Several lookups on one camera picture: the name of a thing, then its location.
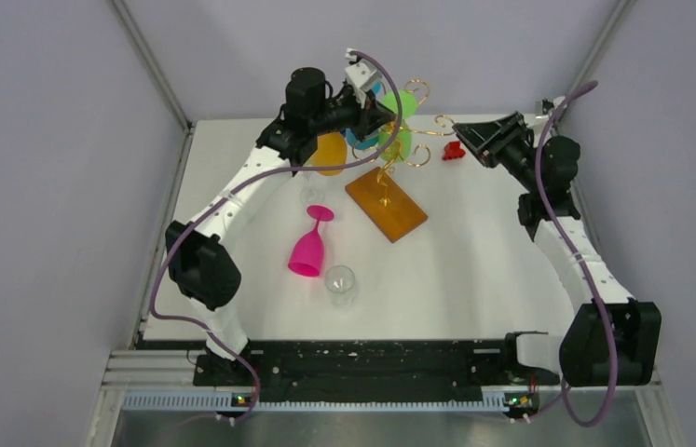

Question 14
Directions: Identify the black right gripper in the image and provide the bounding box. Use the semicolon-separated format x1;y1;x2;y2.
454;112;542;193

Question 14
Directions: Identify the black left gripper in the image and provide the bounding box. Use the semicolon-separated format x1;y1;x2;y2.
309;88;394;142

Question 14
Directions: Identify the blue plastic wine glass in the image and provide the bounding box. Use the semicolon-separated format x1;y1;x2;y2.
341;81;386;151

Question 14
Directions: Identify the green plastic wine glass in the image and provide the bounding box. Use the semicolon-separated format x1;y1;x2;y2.
376;90;417;165

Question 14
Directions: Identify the yellow plastic wine glass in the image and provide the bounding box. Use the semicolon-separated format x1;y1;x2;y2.
308;132;347;168

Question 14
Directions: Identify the gold wire glass rack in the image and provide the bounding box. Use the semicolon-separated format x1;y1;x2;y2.
345;78;452;243

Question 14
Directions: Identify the pink plastic wine glass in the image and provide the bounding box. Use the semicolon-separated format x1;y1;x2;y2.
287;205;334;278

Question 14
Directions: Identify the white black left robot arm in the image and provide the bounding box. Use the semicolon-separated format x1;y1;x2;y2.
165;61;402;385

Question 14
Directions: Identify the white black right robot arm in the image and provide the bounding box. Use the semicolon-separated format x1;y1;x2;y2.
453;113;662;387

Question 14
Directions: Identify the clear tall wine glass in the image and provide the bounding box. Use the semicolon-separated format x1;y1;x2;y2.
299;171;326;207

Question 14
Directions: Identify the red toy brick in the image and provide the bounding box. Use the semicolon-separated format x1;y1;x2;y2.
442;141;466;161

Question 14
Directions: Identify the clear glass tumbler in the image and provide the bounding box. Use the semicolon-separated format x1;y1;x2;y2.
324;265;358;307

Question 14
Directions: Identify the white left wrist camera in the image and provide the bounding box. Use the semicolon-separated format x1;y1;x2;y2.
345;47;381;107

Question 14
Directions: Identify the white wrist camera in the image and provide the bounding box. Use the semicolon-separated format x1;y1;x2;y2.
532;96;566;126
345;47;381;107

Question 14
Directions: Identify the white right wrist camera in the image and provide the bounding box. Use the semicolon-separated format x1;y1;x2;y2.
532;96;566;126

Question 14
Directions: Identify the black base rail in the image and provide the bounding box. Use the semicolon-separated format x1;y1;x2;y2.
193;338;559;404

